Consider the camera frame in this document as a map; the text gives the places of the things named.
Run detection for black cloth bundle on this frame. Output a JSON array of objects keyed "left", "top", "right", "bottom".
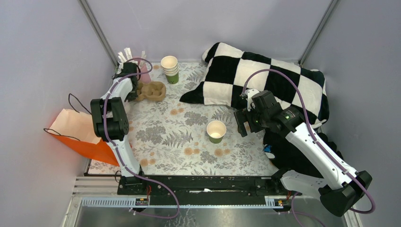
[{"left": 263, "top": 120, "right": 344, "bottom": 179}]

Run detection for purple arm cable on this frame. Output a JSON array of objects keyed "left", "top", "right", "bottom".
[
  {"left": 241, "top": 69, "right": 376, "bottom": 227},
  {"left": 103, "top": 57, "right": 181, "bottom": 220}
]

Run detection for green paper coffee cup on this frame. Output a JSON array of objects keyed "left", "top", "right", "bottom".
[{"left": 206, "top": 121, "right": 227, "bottom": 144}]

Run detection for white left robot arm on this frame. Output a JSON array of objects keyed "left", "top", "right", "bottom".
[{"left": 90, "top": 62, "right": 151, "bottom": 195}]

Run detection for orange paper bag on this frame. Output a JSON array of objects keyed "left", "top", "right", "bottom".
[{"left": 44, "top": 108, "right": 118, "bottom": 166}]

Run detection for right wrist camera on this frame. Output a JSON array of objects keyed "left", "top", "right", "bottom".
[{"left": 245, "top": 89, "right": 259, "bottom": 112}]

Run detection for floral patterned table mat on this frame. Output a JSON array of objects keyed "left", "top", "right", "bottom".
[{"left": 87, "top": 61, "right": 279, "bottom": 177}]

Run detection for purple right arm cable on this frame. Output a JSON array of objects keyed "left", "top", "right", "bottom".
[{"left": 241, "top": 69, "right": 376, "bottom": 227}]

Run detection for black white checkered blanket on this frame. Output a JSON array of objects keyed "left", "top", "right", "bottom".
[{"left": 180, "top": 43, "right": 330, "bottom": 128}]

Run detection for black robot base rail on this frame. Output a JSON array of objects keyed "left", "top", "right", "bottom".
[{"left": 117, "top": 175, "right": 290, "bottom": 206}]

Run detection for stack of green paper cups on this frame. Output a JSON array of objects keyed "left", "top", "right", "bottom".
[{"left": 161, "top": 56, "right": 179, "bottom": 84}]

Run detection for pink straw holder cup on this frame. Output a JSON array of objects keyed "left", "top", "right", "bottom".
[{"left": 138, "top": 60, "right": 152, "bottom": 83}]

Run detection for brown cardboard cup carrier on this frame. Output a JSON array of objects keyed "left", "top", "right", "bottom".
[{"left": 135, "top": 81, "right": 166, "bottom": 102}]

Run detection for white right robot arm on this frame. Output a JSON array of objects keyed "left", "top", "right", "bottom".
[{"left": 234, "top": 89, "right": 372, "bottom": 217}]

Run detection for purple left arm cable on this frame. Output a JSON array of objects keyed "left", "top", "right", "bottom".
[{"left": 103, "top": 57, "right": 181, "bottom": 220}]

